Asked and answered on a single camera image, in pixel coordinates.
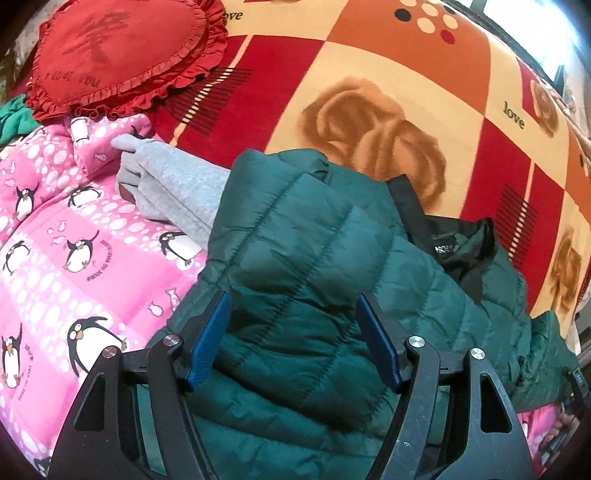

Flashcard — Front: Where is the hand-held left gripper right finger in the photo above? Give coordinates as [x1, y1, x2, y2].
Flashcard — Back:
[356, 294, 536, 480]

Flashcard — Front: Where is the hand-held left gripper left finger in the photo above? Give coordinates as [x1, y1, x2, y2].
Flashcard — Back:
[48, 292, 232, 480]

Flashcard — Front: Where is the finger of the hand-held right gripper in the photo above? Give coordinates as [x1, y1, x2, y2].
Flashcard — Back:
[564, 364, 591, 407]

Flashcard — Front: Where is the green quilted puffer jacket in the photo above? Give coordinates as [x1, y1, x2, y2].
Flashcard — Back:
[139, 148, 575, 480]

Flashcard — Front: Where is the grey knit garment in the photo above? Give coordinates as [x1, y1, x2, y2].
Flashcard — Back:
[112, 134, 232, 247]

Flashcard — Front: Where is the pink penguin print blanket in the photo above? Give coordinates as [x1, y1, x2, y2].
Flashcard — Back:
[0, 115, 571, 480]

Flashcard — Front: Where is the rose print checkered blanket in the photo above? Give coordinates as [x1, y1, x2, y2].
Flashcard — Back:
[152, 0, 591, 356]

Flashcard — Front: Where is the green ruffled cloth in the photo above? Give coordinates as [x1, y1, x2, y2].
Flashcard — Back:
[0, 96, 38, 145]

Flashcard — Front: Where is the red heart-shaped ruffled pillow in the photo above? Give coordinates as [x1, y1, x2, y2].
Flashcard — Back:
[25, 0, 229, 121]

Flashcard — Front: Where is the window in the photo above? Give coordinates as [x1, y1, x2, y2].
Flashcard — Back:
[475, 0, 591, 93]

